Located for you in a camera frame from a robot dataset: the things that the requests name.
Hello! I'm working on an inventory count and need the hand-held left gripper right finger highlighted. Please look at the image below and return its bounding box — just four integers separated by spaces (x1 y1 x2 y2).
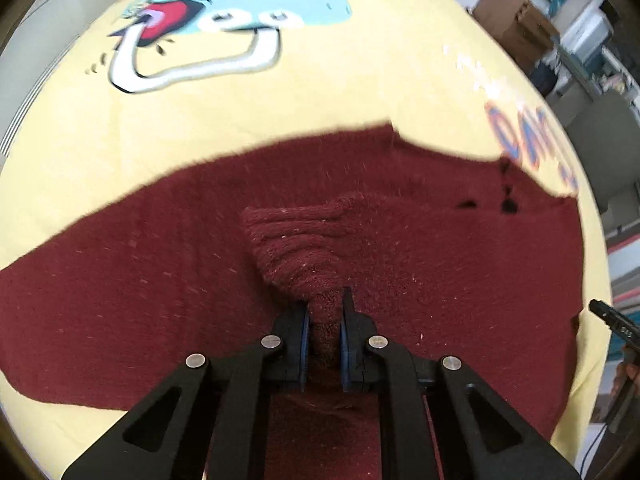
339 287 581 480

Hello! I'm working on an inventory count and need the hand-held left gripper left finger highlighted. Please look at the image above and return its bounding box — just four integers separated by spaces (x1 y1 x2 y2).
60 302 311 480

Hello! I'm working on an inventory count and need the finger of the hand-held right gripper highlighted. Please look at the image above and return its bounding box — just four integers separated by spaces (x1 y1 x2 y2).
589 299 640 352

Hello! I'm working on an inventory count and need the maroon knitted sweater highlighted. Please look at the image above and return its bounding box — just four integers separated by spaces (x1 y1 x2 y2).
0 122 586 480

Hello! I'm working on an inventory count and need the grey chair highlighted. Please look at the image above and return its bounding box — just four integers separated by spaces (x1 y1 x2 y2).
565 92 640 213

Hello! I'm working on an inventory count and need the yellow cartoon printed blanket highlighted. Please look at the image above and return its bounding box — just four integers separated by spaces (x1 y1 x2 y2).
0 0 613 480

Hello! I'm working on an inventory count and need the dark blue bag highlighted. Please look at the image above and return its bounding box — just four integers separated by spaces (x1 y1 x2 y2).
530 57 559 97

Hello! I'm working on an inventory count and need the cluttered white shelf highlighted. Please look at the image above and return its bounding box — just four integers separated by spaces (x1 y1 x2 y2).
552 7 640 100

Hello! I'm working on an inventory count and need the black cable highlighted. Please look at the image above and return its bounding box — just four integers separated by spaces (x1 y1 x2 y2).
582 422 610 480

